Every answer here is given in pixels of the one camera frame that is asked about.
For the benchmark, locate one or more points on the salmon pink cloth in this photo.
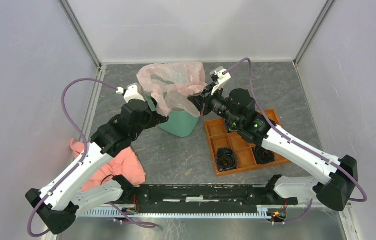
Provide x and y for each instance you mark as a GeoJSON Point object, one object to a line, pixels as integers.
{"type": "Point", "coordinates": [125, 163]}

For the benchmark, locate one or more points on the black rolled trash bag front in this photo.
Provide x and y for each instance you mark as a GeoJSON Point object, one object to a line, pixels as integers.
{"type": "Point", "coordinates": [226, 159]}

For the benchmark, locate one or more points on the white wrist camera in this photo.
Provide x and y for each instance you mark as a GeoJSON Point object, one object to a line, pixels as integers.
{"type": "Point", "coordinates": [220, 77]}
{"type": "Point", "coordinates": [131, 92]}

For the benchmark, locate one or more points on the dark rolled trash bag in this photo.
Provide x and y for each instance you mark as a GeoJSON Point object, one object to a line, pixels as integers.
{"type": "Point", "coordinates": [231, 126]}

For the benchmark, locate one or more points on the green plastic trash bin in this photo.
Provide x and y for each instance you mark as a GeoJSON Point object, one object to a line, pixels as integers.
{"type": "Point", "coordinates": [180, 123]}

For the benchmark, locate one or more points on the translucent pink trash bag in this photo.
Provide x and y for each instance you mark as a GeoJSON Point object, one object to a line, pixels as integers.
{"type": "Point", "coordinates": [188, 79]}

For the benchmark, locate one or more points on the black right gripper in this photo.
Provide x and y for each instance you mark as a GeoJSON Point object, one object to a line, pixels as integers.
{"type": "Point", "coordinates": [202, 104]}

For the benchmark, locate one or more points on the black rolled trash bag right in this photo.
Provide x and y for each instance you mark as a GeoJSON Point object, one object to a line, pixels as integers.
{"type": "Point", "coordinates": [263, 156]}

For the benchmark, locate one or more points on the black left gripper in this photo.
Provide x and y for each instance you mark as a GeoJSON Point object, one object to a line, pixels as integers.
{"type": "Point", "coordinates": [155, 117]}

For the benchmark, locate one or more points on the black rolled trash bag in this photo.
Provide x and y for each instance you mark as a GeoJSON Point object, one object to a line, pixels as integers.
{"type": "Point", "coordinates": [226, 159]}
{"type": "Point", "coordinates": [263, 156]}

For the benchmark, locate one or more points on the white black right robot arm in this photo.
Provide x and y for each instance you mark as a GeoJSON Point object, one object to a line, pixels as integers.
{"type": "Point", "coordinates": [332, 179]}

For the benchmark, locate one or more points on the white slotted cable duct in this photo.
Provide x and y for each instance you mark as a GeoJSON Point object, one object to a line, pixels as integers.
{"type": "Point", "coordinates": [110, 212]}

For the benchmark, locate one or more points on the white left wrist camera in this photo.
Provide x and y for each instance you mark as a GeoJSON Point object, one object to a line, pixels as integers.
{"type": "Point", "coordinates": [131, 92]}

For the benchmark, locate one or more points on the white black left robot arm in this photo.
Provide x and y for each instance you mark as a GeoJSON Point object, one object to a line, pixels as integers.
{"type": "Point", "coordinates": [60, 202]}

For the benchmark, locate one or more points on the orange compartment tray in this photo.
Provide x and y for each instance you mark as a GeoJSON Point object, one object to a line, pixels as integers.
{"type": "Point", "coordinates": [218, 137]}

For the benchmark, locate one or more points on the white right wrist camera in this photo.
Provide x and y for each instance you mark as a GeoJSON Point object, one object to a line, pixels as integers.
{"type": "Point", "coordinates": [220, 77]}

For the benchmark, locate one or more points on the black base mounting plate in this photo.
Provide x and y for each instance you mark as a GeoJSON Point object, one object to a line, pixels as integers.
{"type": "Point", "coordinates": [202, 199]}

